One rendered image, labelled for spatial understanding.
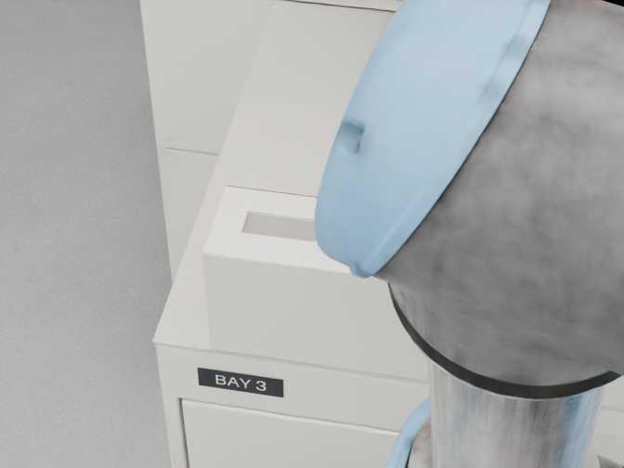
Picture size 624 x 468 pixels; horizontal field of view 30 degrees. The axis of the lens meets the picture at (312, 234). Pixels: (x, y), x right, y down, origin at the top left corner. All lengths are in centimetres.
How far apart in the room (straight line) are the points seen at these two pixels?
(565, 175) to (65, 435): 185
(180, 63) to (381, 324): 76
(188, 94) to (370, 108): 142
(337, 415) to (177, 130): 74
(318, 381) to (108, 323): 117
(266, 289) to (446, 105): 74
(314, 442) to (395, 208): 91
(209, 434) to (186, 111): 66
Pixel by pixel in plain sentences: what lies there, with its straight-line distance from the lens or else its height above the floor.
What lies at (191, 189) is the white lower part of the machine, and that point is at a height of 44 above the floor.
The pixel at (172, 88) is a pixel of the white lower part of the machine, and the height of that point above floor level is 64.
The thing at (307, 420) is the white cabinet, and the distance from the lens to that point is 124.
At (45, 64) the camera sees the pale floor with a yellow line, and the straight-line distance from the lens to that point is 297.
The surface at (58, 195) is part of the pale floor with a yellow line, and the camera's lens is 259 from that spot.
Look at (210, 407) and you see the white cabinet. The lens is 125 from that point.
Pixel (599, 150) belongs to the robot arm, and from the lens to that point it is 35.
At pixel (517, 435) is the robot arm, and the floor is 130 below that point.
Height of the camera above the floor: 173
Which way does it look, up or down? 45 degrees down
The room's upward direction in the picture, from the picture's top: straight up
